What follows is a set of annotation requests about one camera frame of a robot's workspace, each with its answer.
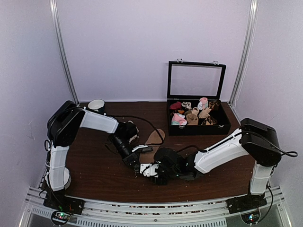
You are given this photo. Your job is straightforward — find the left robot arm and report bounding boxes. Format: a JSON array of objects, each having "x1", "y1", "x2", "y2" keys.
[{"x1": 45, "y1": 100, "x2": 140, "y2": 210}]

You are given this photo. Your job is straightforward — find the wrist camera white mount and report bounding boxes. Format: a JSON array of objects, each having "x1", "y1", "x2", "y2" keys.
[
  {"x1": 132, "y1": 145, "x2": 153, "y2": 153},
  {"x1": 140, "y1": 163, "x2": 159, "y2": 177}
]

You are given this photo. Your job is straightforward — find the right round circuit board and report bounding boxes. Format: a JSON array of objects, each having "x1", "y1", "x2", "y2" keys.
[{"x1": 241, "y1": 211, "x2": 260, "y2": 225}]

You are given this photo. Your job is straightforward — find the cream and brown sock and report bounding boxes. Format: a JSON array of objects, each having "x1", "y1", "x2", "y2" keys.
[{"x1": 126, "y1": 121, "x2": 139, "y2": 143}]

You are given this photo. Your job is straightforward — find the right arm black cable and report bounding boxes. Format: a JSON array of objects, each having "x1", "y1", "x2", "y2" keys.
[{"x1": 177, "y1": 131, "x2": 298, "y2": 158}]

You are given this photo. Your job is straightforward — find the brown diamond rolled sock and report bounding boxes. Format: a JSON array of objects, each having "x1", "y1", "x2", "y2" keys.
[{"x1": 201, "y1": 116, "x2": 217, "y2": 125}]

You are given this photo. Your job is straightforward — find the black storage box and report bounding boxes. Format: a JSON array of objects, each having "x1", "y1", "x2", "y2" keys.
[{"x1": 167, "y1": 100, "x2": 232, "y2": 136}]

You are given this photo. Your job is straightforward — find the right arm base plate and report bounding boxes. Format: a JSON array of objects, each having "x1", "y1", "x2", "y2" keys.
[{"x1": 226, "y1": 194, "x2": 267, "y2": 214}]

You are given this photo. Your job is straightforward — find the front aluminium rail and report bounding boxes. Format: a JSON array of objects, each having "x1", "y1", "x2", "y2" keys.
[{"x1": 18, "y1": 185, "x2": 292, "y2": 227}]

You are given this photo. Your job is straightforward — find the aluminium frame post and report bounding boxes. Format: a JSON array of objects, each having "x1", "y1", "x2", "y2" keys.
[
  {"x1": 229, "y1": 0, "x2": 259, "y2": 107},
  {"x1": 49, "y1": 0, "x2": 80, "y2": 104}
]

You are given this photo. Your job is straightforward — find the left aluminium frame post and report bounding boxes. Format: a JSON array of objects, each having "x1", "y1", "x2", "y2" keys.
[{"x1": 49, "y1": 0, "x2": 80, "y2": 104}]

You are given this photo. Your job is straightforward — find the beige rolled sock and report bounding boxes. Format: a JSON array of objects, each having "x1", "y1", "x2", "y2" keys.
[{"x1": 198, "y1": 107, "x2": 212, "y2": 119}]

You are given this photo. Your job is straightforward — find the black glass box lid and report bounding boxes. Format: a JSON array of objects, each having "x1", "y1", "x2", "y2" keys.
[{"x1": 167, "y1": 59, "x2": 226, "y2": 100}]

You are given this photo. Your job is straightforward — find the left round circuit board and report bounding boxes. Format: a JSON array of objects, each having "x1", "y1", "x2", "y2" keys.
[{"x1": 51, "y1": 210, "x2": 71, "y2": 226}]

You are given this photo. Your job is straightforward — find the dark bowl white inside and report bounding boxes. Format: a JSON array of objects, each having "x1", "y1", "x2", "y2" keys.
[{"x1": 88, "y1": 99, "x2": 105, "y2": 114}]

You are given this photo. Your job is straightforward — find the tan rolled sock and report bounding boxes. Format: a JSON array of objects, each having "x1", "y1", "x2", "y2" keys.
[{"x1": 184, "y1": 107, "x2": 199, "y2": 125}]

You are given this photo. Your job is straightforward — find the cream brown rolled sock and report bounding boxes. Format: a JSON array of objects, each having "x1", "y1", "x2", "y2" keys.
[{"x1": 181, "y1": 102, "x2": 192, "y2": 110}]

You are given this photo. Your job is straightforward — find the dark red rolled sock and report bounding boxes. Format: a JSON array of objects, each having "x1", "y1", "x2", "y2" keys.
[{"x1": 169, "y1": 102, "x2": 182, "y2": 110}]

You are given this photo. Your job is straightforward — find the tan brown ribbed sock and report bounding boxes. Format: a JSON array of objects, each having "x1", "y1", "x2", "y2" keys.
[{"x1": 145, "y1": 129, "x2": 165, "y2": 146}]

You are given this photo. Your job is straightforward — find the pink mint rolled sock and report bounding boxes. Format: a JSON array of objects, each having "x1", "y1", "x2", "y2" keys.
[{"x1": 171, "y1": 113, "x2": 187, "y2": 125}]

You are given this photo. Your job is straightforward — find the round circuit board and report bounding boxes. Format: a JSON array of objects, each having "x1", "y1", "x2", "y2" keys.
[
  {"x1": 241, "y1": 211, "x2": 260, "y2": 225},
  {"x1": 51, "y1": 210, "x2": 71, "y2": 226}
]

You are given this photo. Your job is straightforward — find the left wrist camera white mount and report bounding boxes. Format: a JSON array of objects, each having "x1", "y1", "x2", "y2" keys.
[{"x1": 132, "y1": 145, "x2": 153, "y2": 153}]

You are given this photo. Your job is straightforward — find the right aluminium frame post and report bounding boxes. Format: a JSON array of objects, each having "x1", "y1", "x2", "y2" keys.
[{"x1": 229, "y1": 0, "x2": 259, "y2": 107}]

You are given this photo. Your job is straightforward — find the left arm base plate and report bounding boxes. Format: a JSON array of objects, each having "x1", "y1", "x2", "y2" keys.
[{"x1": 43, "y1": 197, "x2": 85, "y2": 215}]

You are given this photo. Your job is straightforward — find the pink white rolled sock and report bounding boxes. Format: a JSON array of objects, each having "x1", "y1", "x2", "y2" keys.
[{"x1": 197, "y1": 97, "x2": 208, "y2": 110}]

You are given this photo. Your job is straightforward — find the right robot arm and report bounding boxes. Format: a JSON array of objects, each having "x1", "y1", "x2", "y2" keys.
[{"x1": 140, "y1": 118, "x2": 281, "y2": 209}]

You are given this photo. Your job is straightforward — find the brown argyle rolled sock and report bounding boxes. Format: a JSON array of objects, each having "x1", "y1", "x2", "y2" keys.
[{"x1": 208, "y1": 100, "x2": 221, "y2": 111}]

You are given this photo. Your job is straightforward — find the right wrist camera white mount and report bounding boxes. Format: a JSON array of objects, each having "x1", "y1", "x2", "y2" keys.
[{"x1": 140, "y1": 163, "x2": 159, "y2": 177}]

